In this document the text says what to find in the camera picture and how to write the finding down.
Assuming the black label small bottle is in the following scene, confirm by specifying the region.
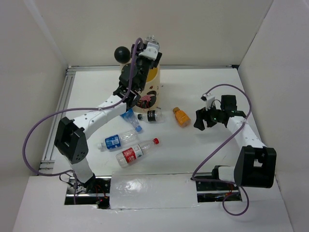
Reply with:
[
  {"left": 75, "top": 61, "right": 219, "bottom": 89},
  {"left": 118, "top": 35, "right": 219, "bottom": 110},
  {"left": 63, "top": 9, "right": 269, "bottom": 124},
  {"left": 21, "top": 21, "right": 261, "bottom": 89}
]
[{"left": 137, "top": 109, "right": 164, "bottom": 123}]

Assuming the orange juice bottle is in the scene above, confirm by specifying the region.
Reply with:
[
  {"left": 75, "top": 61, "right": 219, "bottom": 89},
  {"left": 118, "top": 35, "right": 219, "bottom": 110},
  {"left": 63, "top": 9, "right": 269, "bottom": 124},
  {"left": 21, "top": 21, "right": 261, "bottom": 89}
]
[{"left": 172, "top": 107, "right": 191, "bottom": 128}]

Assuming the purple cable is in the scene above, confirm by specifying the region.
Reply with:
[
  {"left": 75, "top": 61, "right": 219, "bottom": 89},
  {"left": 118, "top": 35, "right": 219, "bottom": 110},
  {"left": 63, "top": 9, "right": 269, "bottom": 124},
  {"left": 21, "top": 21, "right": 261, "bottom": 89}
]
[
  {"left": 192, "top": 84, "right": 252, "bottom": 216},
  {"left": 23, "top": 37, "right": 143, "bottom": 206}
]

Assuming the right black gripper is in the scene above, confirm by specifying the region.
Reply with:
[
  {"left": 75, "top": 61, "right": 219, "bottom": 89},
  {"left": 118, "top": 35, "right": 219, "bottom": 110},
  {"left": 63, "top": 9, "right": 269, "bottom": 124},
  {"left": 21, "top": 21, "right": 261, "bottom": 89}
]
[{"left": 194, "top": 101, "right": 224, "bottom": 131}]

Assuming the light-blue label bottle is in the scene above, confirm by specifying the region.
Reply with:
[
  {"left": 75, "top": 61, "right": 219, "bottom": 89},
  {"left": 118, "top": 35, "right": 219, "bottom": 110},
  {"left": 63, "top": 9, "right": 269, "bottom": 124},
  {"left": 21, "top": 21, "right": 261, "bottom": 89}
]
[{"left": 120, "top": 109, "right": 142, "bottom": 132}]

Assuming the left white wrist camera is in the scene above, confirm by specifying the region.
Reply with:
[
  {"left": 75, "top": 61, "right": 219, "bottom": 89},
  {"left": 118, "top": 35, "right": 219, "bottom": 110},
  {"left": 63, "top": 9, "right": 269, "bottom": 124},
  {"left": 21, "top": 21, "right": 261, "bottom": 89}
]
[{"left": 139, "top": 42, "right": 160, "bottom": 60}]

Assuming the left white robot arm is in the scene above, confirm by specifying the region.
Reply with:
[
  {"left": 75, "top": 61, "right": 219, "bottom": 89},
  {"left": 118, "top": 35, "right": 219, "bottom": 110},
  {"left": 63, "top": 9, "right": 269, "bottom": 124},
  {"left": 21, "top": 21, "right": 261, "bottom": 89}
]
[{"left": 54, "top": 41, "right": 162, "bottom": 193}]

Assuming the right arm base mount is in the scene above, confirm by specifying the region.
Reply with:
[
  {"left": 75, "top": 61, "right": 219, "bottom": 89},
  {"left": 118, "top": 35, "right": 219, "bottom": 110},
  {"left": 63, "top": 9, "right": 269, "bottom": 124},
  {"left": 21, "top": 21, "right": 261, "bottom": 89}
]
[{"left": 195, "top": 173, "right": 242, "bottom": 203}]

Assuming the clear bottle white cap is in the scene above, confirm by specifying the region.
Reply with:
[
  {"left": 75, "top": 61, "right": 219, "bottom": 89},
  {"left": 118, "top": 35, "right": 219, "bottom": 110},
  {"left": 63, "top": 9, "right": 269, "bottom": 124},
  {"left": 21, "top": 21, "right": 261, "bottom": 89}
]
[{"left": 145, "top": 35, "right": 157, "bottom": 43}]

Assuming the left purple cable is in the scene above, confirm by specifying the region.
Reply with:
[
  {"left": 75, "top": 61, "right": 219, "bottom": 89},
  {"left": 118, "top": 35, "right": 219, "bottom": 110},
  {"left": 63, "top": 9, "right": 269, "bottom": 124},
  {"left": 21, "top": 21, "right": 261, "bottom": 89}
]
[{"left": 23, "top": 37, "right": 143, "bottom": 206}]

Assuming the dark-blue label bottle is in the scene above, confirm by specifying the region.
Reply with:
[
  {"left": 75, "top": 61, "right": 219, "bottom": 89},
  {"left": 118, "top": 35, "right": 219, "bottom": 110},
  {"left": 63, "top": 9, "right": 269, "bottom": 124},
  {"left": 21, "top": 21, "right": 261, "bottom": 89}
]
[{"left": 97, "top": 130, "right": 138, "bottom": 151}]

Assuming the red label red-cap bottle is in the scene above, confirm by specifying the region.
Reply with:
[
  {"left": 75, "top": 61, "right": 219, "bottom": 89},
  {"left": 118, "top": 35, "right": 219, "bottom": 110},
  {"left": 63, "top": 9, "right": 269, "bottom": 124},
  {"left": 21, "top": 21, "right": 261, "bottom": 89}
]
[{"left": 116, "top": 138, "right": 160, "bottom": 168}]

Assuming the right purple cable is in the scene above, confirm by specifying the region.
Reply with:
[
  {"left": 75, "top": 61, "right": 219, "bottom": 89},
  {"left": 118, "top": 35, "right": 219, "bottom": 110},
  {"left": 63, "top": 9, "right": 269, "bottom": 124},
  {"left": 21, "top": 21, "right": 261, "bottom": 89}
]
[{"left": 192, "top": 84, "right": 252, "bottom": 216}]

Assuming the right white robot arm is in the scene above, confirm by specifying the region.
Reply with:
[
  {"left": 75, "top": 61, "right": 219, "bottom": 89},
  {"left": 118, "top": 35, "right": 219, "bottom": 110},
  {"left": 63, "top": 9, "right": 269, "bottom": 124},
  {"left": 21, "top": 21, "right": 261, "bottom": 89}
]
[{"left": 194, "top": 94, "right": 277, "bottom": 189}]

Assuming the cream panda-ear bin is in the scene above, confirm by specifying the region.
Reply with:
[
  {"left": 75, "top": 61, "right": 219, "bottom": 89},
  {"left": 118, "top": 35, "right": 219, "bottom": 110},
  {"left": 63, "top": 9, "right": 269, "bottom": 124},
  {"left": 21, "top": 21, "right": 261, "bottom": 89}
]
[{"left": 114, "top": 46, "right": 160, "bottom": 113}]

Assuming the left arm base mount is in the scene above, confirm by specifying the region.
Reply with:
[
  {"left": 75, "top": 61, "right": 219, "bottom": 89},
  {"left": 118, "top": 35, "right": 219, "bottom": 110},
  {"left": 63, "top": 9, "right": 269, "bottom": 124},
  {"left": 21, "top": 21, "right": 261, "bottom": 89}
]
[{"left": 59, "top": 176, "right": 112, "bottom": 209}]

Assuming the aluminium frame rail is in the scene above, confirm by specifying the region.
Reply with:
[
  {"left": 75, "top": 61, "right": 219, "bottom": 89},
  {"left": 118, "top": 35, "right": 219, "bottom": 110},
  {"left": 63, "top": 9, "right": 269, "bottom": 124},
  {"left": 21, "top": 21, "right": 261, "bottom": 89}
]
[{"left": 36, "top": 64, "right": 239, "bottom": 176}]

